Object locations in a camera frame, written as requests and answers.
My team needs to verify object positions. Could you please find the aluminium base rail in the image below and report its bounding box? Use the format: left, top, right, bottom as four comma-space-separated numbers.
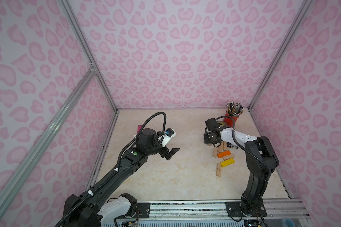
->
65, 198, 310, 227

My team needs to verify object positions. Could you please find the red pencil cup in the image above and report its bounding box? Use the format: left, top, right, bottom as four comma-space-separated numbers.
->
223, 114, 239, 127

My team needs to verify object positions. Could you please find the orange block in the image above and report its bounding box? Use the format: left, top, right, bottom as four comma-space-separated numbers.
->
217, 150, 232, 159

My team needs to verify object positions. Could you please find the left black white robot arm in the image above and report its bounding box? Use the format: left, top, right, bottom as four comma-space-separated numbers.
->
56, 128, 179, 227

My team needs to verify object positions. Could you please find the bundle of coloured pencils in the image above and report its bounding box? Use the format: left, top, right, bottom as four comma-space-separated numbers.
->
226, 102, 244, 117

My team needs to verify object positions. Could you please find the yellow block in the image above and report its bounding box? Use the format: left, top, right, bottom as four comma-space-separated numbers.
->
220, 158, 235, 167

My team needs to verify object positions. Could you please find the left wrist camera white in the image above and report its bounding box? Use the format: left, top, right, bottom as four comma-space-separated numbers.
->
160, 128, 177, 147

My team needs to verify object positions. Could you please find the black stapler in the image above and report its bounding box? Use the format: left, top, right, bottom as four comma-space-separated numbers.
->
227, 143, 239, 149

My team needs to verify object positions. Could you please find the grey duct tape roll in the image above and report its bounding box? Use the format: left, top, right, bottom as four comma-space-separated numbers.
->
217, 121, 229, 128

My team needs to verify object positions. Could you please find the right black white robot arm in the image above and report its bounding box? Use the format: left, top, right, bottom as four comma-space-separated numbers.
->
204, 118, 279, 217

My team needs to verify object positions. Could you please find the long natural wood block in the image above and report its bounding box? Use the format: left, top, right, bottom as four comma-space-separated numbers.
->
216, 163, 222, 177

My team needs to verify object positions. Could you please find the magenta block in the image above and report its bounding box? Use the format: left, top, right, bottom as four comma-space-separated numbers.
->
137, 125, 142, 134

